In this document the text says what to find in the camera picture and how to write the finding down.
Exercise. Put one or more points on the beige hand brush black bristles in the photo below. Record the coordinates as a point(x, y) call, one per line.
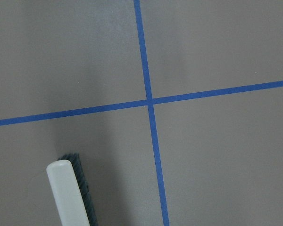
point(71, 191)

